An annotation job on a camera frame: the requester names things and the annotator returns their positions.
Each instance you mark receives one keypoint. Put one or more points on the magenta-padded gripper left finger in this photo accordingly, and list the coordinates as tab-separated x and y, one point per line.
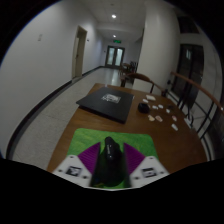
71	170

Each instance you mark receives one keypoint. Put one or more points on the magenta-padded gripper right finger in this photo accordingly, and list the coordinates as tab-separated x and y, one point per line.
150	170

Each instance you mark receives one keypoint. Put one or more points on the black computer mouse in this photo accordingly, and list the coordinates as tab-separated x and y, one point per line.
111	156

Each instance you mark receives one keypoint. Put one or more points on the green mouse pad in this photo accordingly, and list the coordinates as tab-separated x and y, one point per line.
86	138

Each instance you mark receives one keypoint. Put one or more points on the white angular sticker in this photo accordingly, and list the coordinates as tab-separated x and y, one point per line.
174	126

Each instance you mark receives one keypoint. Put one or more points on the pale tan sticker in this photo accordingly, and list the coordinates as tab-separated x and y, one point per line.
151	118

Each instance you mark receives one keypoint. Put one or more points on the orange and white sticker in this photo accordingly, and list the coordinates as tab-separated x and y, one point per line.
159	118

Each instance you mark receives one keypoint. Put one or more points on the red and white sticker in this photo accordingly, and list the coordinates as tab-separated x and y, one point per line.
174	118

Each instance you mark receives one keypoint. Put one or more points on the small white sticker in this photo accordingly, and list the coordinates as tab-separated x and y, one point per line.
160	106
168	111
145	100
155	107

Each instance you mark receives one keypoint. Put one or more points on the small black box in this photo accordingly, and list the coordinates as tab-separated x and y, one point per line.
143	108

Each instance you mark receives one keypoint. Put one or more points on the small white flat box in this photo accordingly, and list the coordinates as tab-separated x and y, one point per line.
150	97

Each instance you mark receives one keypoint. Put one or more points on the black closed laptop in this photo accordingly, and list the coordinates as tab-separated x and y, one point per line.
106	103

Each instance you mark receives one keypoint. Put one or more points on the wooden armchair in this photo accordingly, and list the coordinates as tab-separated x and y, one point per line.
141	76

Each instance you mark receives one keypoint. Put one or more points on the black railing with wooden handrail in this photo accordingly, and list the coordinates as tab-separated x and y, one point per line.
196	86

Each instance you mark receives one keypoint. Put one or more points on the distant wooden chair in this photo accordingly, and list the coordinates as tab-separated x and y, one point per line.
129	68

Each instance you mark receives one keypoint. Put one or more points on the tall dark window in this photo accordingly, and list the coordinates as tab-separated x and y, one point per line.
190	73

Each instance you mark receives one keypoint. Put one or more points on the pale side door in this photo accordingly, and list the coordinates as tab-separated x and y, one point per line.
79	53

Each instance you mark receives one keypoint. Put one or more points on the glass double door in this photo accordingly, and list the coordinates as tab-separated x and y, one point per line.
115	56

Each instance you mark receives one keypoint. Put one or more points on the green exit sign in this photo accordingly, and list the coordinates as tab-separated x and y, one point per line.
116	41

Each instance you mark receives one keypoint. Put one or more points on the round ceiling light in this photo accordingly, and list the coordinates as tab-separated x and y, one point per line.
114	36
114	16

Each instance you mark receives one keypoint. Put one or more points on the small dark transom window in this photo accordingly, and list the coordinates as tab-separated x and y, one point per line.
188	24

